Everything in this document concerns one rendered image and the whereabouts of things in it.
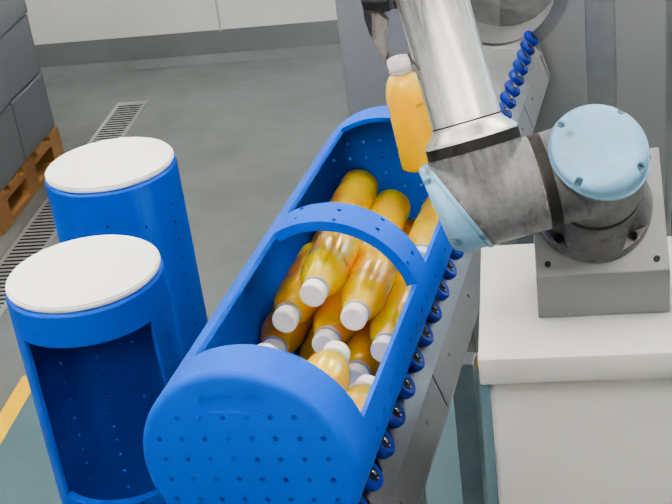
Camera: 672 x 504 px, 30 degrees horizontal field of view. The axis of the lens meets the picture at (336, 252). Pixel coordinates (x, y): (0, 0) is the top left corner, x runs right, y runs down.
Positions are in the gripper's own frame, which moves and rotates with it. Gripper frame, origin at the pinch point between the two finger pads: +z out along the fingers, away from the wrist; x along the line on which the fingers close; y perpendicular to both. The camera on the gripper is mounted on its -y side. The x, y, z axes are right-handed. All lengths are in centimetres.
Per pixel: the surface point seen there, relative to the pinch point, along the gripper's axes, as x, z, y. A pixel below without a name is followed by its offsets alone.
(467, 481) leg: -1, 103, 21
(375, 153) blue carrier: 8.4, 21.0, 9.5
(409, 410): -6, 43, -39
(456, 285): -6.5, 43.2, 0.9
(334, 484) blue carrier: -6, 29, -77
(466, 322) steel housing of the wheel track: -8, 49, -2
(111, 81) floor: 248, 131, 373
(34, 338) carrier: 62, 39, -30
